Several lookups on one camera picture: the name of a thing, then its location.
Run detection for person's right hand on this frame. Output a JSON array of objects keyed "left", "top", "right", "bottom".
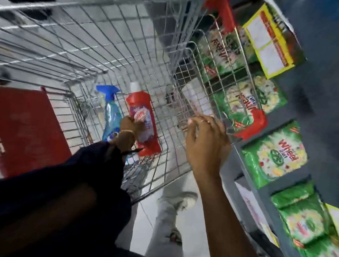
[{"left": 178, "top": 113, "right": 236, "bottom": 183}]

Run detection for person's left hand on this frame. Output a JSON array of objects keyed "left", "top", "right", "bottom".
[{"left": 119, "top": 115, "right": 148, "bottom": 137}]

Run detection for red bottle with white cap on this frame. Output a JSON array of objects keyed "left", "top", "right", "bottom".
[{"left": 117, "top": 81, "right": 172, "bottom": 160}]

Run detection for silver wire shopping cart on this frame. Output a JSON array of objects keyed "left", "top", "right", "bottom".
[{"left": 0, "top": 0, "right": 286, "bottom": 240}]

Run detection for person's right forearm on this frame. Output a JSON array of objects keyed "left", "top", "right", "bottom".
[{"left": 181, "top": 169, "right": 305, "bottom": 257}]

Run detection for person's left forearm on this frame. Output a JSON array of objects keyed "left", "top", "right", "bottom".
[{"left": 11, "top": 118, "right": 145, "bottom": 255}]

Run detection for blue spray bottle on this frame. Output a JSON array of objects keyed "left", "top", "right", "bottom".
[{"left": 87, "top": 83, "right": 129, "bottom": 144}]

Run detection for white shoe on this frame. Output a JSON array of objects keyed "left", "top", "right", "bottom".
[
  {"left": 156, "top": 187, "right": 199, "bottom": 215},
  {"left": 166, "top": 227, "right": 185, "bottom": 246}
]

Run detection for white shelf edge label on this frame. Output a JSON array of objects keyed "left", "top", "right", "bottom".
[{"left": 225, "top": 181, "right": 289, "bottom": 248}]

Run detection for green box with yellow label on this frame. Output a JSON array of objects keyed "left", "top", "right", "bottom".
[{"left": 235, "top": 0, "right": 315, "bottom": 85}]

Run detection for red cart seat flap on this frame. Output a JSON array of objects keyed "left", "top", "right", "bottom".
[{"left": 0, "top": 83, "right": 81, "bottom": 188}]

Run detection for grey metal shelf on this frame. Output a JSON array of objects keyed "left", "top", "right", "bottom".
[{"left": 97, "top": 0, "right": 339, "bottom": 257}]

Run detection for light grey trousers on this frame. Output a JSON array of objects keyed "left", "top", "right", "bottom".
[{"left": 143, "top": 163, "right": 237, "bottom": 257}]

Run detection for dark blue top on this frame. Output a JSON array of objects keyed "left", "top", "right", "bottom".
[{"left": 0, "top": 124, "right": 200, "bottom": 257}]

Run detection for red cart handle cap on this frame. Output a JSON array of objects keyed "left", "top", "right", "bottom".
[
  {"left": 233, "top": 106, "right": 270, "bottom": 144},
  {"left": 200, "top": 0, "right": 242, "bottom": 34}
]

